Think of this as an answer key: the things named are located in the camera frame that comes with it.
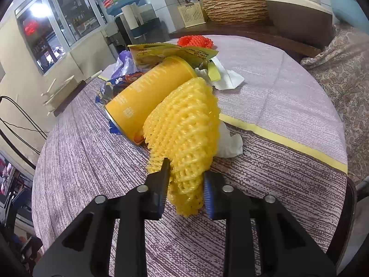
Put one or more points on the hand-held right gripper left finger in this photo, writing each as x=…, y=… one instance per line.
x=158, y=190

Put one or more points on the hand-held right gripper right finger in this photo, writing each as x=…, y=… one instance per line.
x=209, y=199

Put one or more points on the white tissue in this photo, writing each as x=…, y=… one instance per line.
x=230, y=144
x=227, y=78

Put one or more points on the yellow foam fruit net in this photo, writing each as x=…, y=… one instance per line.
x=181, y=127

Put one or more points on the blue snack wrapper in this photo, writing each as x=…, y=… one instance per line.
x=115, y=88

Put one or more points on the purple plastic bag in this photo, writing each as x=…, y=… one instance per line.
x=124, y=63

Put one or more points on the yellow snack packet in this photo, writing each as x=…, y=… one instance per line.
x=173, y=52

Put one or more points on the orange foam fruit net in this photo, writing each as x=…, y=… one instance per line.
x=196, y=41

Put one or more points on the dark wooden chair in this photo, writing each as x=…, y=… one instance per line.
x=70, y=98

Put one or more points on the white stacked cooking pots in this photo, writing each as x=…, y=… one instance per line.
x=57, y=92

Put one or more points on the water dispenser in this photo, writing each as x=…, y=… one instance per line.
x=122, y=31

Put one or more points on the grey-blue towel holder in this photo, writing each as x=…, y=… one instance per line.
x=147, y=27

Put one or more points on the paisley patterned cloth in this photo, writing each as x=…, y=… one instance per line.
x=346, y=86

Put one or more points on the paper towel roll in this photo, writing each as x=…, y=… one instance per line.
x=132, y=14

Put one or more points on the beige chopstick holder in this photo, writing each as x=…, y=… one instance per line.
x=191, y=14

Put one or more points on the woven basket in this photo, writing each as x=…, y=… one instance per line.
x=235, y=10

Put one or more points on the sliding window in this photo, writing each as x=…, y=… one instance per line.
x=66, y=14

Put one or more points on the brown and white sink basin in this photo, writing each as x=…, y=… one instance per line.
x=297, y=14

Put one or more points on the light blue plastic basin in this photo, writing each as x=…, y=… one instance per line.
x=348, y=8

